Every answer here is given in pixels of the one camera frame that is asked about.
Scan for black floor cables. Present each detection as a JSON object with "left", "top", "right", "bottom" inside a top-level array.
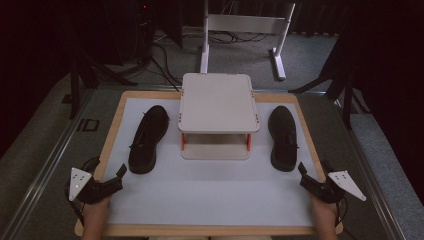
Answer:
[{"left": 146, "top": 29, "right": 271, "bottom": 92}]

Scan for dark computer tower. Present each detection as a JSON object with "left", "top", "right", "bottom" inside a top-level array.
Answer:
[{"left": 132, "top": 0, "right": 158, "bottom": 66}]

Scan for white table mat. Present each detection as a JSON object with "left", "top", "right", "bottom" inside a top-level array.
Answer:
[{"left": 106, "top": 97, "right": 320, "bottom": 228}]

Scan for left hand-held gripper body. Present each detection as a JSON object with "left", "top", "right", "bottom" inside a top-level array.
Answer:
[{"left": 64, "top": 167, "right": 124, "bottom": 205}]

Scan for person's left hand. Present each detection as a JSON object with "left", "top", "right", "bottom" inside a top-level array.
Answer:
[{"left": 81, "top": 197, "right": 111, "bottom": 224}]

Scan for hand-held gripper cable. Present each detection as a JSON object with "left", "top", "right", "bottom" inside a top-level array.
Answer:
[
  {"left": 334, "top": 196, "right": 348, "bottom": 228},
  {"left": 64, "top": 191, "right": 85, "bottom": 228}
]

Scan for black floor socket plate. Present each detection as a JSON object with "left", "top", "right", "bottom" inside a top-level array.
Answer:
[{"left": 77, "top": 118, "right": 100, "bottom": 133}]

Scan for metal floor rail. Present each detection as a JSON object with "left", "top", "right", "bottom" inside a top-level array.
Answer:
[
  {"left": 333, "top": 98, "right": 405, "bottom": 240},
  {"left": 0, "top": 89, "right": 98, "bottom": 240}
]

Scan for right hand-held gripper cable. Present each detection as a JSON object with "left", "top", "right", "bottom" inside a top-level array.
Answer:
[{"left": 334, "top": 196, "right": 348, "bottom": 228}]

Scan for left hand-held gripper cable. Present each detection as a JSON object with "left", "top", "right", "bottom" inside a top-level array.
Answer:
[{"left": 64, "top": 191, "right": 85, "bottom": 228}]

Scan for person's right hand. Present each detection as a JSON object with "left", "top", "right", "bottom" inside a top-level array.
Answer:
[{"left": 311, "top": 194, "right": 339, "bottom": 224}]

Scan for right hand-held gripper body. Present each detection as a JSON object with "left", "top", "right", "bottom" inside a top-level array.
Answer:
[{"left": 299, "top": 170, "right": 367, "bottom": 205}]

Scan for white metal stand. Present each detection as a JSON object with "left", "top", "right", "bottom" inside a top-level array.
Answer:
[{"left": 199, "top": 0, "right": 296, "bottom": 81}]

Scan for white two-tier shoe rack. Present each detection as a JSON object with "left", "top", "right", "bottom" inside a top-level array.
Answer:
[{"left": 177, "top": 72, "right": 261, "bottom": 161}]

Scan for black tripod stand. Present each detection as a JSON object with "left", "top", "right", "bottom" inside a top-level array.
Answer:
[
  {"left": 288, "top": 33, "right": 371, "bottom": 130},
  {"left": 68, "top": 49, "right": 138, "bottom": 120}
]

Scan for black shoe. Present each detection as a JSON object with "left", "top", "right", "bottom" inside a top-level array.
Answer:
[
  {"left": 128, "top": 105, "right": 170, "bottom": 175},
  {"left": 267, "top": 105, "right": 299, "bottom": 173}
]

